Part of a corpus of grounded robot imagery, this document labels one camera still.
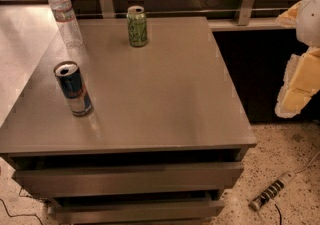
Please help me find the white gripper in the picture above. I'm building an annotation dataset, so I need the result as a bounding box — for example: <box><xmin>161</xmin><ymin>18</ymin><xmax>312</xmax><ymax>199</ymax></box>
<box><xmin>275</xmin><ymin>0</ymin><xmax>320</xmax><ymax>118</ymax></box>

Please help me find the green soda can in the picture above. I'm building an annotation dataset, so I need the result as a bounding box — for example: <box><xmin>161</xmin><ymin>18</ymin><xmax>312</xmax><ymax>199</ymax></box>
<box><xmin>127</xmin><ymin>5</ymin><xmax>148</xmax><ymax>47</ymax></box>

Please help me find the blue silver redbull can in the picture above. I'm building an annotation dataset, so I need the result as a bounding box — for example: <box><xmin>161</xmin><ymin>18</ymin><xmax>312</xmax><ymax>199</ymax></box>
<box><xmin>53</xmin><ymin>61</ymin><xmax>93</xmax><ymax>117</ymax></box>

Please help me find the grey drawer cabinet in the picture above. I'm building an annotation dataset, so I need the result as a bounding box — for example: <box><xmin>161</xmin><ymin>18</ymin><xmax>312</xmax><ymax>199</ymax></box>
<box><xmin>0</xmin><ymin>17</ymin><xmax>255</xmax><ymax>225</ymax></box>

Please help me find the grey upper drawer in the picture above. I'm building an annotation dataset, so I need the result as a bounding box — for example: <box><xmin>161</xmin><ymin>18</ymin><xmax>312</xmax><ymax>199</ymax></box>
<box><xmin>13</xmin><ymin>162</ymin><xmax>243</xmax><ymax>198</ymax></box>

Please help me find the grey drawer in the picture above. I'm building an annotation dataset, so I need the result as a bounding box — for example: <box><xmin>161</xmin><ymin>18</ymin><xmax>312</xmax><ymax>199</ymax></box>
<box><xmin>52</xmin><ymin>201</ymin><xmax>224</xmax><ymax>224</ymax></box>
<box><xmin>13</xmin><ymin>162</ymin><xmax>243</xmax><ymax>198</ymax></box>

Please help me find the white power strip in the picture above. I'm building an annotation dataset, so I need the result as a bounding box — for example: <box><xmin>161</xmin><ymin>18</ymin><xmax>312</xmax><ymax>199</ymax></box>
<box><xmin>249</xmin><ymin>172</ymin><xmax>296</xmax><ymax>211</ymax></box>

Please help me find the grey lower drawer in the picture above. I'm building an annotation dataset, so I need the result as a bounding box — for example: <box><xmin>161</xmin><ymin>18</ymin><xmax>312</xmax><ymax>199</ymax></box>
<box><xmin>52</xmin><ymin>201</ymin><xmax>224</xmax><ymax>224</ymax></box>

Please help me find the clear plastic water bottle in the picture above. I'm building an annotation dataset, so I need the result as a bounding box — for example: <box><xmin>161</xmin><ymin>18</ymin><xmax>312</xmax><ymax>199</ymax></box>
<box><xmin>48</xmin><ymin>0</ymin><xmax>83</xmax><ymax>48</ymax></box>

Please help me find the thin metal rail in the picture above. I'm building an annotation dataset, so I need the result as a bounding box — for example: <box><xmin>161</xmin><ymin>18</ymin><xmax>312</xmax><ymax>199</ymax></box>
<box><xmin>76</xmin><ymin>7</ymin><xmax>289</xmax><ymax>19</ymax></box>

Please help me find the right metal wall bracket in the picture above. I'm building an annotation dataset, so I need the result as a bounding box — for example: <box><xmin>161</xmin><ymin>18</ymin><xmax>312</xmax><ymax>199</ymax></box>
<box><xmin>235</xmin><ymin>0</ymin><xmax>255</xmax><ymax>26</ymax></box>

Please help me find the metal wall bracket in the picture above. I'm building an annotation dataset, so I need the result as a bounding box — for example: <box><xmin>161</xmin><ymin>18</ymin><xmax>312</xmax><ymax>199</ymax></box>
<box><xmin>96</xmin><ymin>0</ymin><xmax>116</xmax><ymax>20</ymax></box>
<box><xmin>235</xmin><ymin>0</ymin><xmax>255</xmax><ymax>26</ymax></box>

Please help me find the left metal wall bracket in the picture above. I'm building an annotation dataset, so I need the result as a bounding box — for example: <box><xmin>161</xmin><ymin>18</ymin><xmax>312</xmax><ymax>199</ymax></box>
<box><xmin>96</xmin><ymin>0</ymin><xmax>116</xmax><ymax>20</ymax></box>

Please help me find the black floor cable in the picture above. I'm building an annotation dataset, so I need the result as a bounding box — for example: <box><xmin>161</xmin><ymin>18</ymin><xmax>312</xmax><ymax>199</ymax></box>
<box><xmin>0</xmin><ymin>187</ymin><xmax>46</xmax><ymax>225</ymax></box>

